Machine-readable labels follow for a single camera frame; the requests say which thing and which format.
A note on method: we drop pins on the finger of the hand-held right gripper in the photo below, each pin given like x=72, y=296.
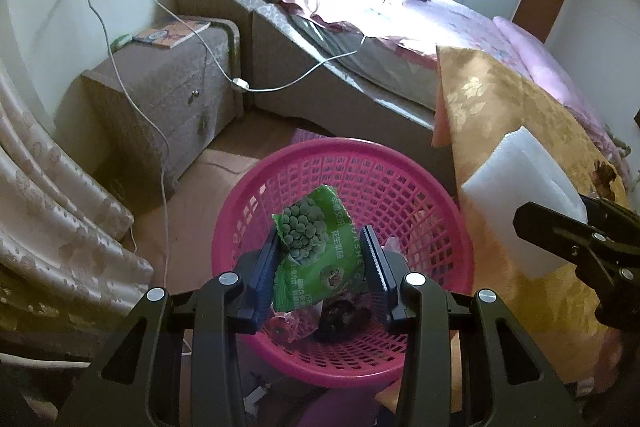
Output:
x=550, y=224
x=617, y=214

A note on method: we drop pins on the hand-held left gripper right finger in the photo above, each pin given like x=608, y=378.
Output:
x=377, y=272

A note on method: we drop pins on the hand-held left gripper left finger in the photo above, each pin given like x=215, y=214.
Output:
x=262, y=277

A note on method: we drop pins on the white paper scrap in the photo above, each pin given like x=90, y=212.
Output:
x=392, y=245

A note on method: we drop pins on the white foam block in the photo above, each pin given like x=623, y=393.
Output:
x=520, y=187

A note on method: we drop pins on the green snack packet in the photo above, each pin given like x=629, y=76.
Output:
x=310, y=252

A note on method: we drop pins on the red snack packet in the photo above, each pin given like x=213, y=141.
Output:
x=287, y=324

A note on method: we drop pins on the black plastic bag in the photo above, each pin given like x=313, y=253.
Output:
x=342, y=319

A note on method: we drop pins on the pink plastic basket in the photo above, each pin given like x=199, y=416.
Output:
x=400, y=187

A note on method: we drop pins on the brown crumpled wrapper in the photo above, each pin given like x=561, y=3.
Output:
x=605, y=172

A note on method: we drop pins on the golden floral tablecloth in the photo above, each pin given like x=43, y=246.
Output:
x=500, y=117

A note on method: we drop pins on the purple cloth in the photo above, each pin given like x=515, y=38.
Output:
x=340, y=409

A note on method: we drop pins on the grey fabric nightstand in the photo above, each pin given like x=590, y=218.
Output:
x=160, y=107

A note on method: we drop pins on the floral pink bedsheet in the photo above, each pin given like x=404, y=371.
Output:
x=460, y=27

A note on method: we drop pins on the grey upholstered bed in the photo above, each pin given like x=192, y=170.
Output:
x=280, y=57

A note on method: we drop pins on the patterned beige curtain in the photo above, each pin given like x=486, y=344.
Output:
x=50, y=207

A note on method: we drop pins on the colourful book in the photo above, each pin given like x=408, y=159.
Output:
x=170, y=34

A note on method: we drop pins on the small green object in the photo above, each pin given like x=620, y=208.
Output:
x=121, y=42

